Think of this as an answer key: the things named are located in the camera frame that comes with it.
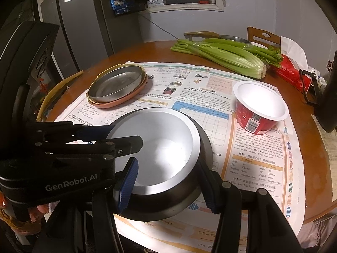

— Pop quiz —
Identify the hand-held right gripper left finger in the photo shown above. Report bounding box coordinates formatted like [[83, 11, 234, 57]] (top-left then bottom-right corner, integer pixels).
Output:
[[34, 157, 139, 253]]

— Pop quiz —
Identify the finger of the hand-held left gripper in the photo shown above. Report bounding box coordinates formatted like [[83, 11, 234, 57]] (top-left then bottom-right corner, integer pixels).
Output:
[[26, 121, 114, 144], [37, 136, 144, 162]]

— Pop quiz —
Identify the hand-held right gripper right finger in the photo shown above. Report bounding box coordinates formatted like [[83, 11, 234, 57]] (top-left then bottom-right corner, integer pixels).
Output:
[[196, 161, 299, 253]]

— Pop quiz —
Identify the black bowl white interior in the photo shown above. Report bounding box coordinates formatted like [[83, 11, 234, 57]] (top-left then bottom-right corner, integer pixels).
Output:
[[107, 108, 214, 222]]

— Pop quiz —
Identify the round metal plate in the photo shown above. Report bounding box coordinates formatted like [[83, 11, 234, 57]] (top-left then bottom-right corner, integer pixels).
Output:
[[88, 64, 146, 103]]

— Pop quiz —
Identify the yellow shell-shaped plate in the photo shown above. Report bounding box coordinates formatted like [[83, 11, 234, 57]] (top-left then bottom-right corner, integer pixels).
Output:
[[88, 63, 147, 105]]

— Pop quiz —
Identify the person's left hand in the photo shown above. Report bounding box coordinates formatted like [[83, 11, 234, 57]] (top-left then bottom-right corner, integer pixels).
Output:
[[28, 204, 50, 223]]

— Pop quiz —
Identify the pink plate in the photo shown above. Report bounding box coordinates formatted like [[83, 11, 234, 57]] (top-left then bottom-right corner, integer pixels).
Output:
[[91, 78, 154, 109]]

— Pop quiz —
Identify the tan curved-back chair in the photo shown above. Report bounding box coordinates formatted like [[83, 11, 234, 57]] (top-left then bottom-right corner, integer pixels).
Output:
[[37, 70, 85, 122]]

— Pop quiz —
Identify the printed newspaper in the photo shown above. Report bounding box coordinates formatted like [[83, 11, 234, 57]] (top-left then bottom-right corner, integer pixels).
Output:
[[54, 61, 307, 253]]

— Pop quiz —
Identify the grey refrigerator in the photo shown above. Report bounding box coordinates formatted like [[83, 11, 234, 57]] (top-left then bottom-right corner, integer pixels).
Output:
[[37, 0, 144, 81]]

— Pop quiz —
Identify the red paper bowl white interior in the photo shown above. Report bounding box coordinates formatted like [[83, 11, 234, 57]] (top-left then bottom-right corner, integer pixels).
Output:
[[232, 81, 289, 135]]

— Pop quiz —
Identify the blue box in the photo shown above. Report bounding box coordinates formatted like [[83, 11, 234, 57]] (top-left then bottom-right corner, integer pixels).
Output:
[[111, 0, 129, 16]]

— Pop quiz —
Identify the brown curved-back chair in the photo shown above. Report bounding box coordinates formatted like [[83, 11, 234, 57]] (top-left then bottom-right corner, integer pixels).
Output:
[[183, 31, 220, 42]]

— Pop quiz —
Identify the black side rack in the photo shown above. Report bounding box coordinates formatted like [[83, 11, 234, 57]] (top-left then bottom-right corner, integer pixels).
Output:
[[111, 0, 146, 17]]

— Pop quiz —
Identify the thick celery bunch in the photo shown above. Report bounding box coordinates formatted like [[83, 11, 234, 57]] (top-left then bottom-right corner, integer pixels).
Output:
[[171, 39, 267, 79]]

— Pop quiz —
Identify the red tissue pack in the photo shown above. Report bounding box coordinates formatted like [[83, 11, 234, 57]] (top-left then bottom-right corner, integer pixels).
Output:
[[271, 35, 320, 93]]

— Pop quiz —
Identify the dark tall object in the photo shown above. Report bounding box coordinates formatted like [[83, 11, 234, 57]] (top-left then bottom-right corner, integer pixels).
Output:
[[314, 50, 337, 133]]

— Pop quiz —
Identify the metal basin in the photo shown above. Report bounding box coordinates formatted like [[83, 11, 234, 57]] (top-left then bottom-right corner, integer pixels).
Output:
[[220, 35, 252, 45]]

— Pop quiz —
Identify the thin celery bunch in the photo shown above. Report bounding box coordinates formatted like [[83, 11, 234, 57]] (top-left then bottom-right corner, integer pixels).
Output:
[[201, 38, 283, 67]]

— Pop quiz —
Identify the wooden chair with cutout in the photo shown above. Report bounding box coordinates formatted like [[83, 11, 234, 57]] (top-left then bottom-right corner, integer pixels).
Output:
[[247, 26, 282, 48]]

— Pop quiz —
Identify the thin dark cable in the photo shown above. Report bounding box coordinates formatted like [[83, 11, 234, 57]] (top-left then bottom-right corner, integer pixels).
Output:
[[139, 13, 182, 41]]

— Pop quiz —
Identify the black strap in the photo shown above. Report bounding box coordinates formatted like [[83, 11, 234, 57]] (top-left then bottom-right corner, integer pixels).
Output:
[[300, 69, 320, 106]]

